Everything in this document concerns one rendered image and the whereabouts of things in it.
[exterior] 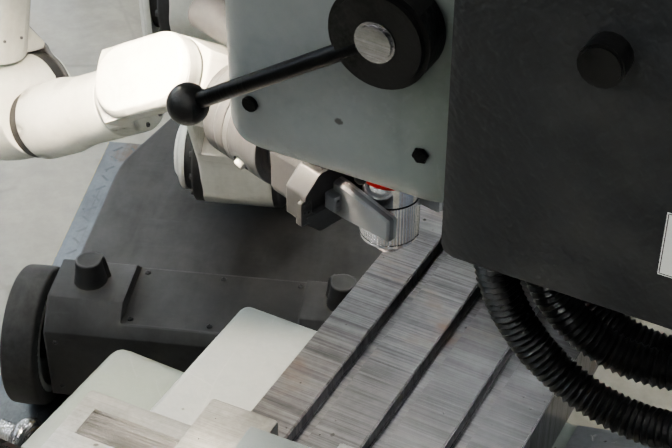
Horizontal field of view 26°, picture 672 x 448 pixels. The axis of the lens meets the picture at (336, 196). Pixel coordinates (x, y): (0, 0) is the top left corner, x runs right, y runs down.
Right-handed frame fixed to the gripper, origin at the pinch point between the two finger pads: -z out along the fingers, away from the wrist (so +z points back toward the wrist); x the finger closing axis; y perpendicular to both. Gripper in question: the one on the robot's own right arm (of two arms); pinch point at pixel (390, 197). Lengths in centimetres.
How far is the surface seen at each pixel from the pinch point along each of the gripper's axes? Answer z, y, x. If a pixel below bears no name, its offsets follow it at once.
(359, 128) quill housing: -5.3, -13.2, -8.7
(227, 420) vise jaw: 1.4, 14.4, -15.9
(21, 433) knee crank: 57, 66, -6
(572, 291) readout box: -36, -29, -27
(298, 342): 19.9, 33.6, 7.8
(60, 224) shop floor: 156, 125, 60
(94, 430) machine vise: 11.0, 18.5, -22.1
